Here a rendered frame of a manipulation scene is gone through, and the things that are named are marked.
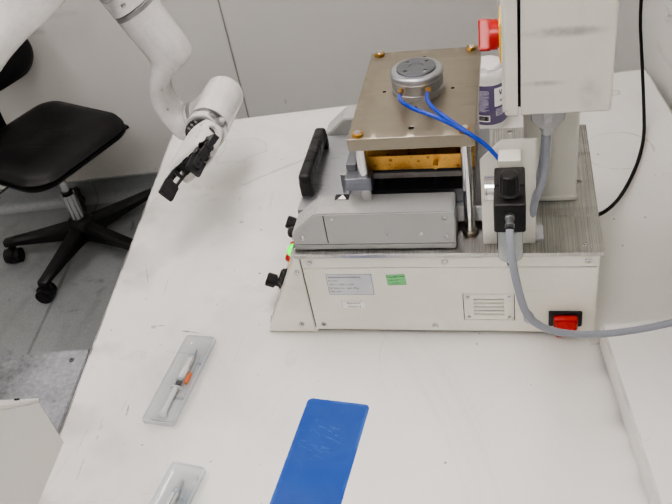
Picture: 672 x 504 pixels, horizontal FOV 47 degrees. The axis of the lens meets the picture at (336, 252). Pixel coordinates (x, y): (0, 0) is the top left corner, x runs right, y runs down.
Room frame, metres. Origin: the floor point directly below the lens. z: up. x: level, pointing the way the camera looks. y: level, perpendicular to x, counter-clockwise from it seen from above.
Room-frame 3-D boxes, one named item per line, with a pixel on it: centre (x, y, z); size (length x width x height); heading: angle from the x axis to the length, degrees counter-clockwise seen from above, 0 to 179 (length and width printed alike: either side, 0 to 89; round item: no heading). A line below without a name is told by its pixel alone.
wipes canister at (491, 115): (1.50, -0.40, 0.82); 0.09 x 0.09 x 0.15
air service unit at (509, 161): (0.79, -0.23, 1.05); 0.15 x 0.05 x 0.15; 163
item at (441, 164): (1.04, -0.17, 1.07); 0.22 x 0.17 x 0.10; 163
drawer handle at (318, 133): (1.10, 0.01, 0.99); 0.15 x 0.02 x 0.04; 163
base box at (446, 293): (1.03, -0.16, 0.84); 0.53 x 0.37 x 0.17; 73
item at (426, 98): (1.02, -0.20, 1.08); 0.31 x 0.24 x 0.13; 163
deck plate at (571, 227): (1.03, -0.20, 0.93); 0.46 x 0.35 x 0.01; 73
